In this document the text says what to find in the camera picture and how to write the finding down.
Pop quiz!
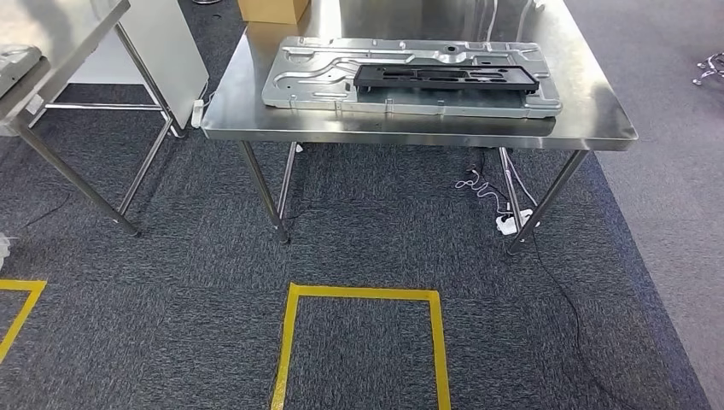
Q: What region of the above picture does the black plastic plate frame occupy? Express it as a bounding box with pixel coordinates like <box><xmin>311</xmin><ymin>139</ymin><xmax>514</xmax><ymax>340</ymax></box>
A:
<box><xmin>353</xmin><ymin>63</ymin><xmax>540</xmax><ymax>95</ymax></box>

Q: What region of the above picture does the stainless steel workbench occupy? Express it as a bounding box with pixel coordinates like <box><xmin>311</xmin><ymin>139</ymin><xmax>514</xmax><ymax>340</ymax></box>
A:
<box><xmin>201</xmin><ymin>0</ymin><xmax>639</xmax><ymax>255</ymax></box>
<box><xmin>0</xmin><ymin>0</ymin><xmax>173</xmax><ymax>237</ymax></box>

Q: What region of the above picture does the stamped sheet metal panel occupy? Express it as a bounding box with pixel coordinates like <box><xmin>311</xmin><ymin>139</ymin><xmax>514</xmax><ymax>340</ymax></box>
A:
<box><xmin>260</xmin><ymin>36</ymin><xmax>563</xmax><ymax>120</ymax></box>
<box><xmin>0</xmin><ymin>44</ymin><xmax>44</xmax><ymax>98</ymax></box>

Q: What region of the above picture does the yellow floor tape square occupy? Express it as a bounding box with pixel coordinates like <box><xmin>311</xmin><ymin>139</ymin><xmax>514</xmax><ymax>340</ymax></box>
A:
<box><xmin>270</xmin><ymin>283</ymin><xmax>452</xmax><ymax>410</ymax></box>

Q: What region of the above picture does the brown cardboard box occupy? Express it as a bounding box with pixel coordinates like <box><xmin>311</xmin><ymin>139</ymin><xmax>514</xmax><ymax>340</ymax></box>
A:
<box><xmin>237</xmin><ymin>0</ymin><xmax>311</xmax><ymax>25</ymax></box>

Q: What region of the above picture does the white cabinet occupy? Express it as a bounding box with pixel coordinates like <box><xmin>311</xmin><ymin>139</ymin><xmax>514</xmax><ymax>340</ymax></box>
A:
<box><xmin>67</xmin><ymin>0</ymin><xmax>210</xmax><ymax>132</ymax></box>

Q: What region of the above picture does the chrome chair base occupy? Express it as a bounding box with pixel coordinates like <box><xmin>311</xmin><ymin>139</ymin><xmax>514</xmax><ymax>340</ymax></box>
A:
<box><xmin>692</xmin><ymin>51</ymin><xmax>724</xmax><ymax>87</ymax></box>

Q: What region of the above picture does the white coiled cable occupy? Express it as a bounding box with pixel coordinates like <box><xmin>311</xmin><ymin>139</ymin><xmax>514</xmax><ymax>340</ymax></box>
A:
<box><xmin>455</xmin><ymin>165</ymin><xmax>511</xmax><ymax>215</ymax></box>

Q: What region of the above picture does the black floor cable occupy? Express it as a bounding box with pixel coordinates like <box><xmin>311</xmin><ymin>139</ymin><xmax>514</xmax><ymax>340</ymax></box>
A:
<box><xmin>530</xmin><ymin>234</ymin><xmax>629</xmax><ymax>410</ymax></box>

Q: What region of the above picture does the thin black floor cord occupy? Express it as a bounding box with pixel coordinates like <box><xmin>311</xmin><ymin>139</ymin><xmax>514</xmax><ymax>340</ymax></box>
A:
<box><xmin>21</xmin><ymin>192</ymin><xmax>73</xmax><ymax>231</ymax></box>

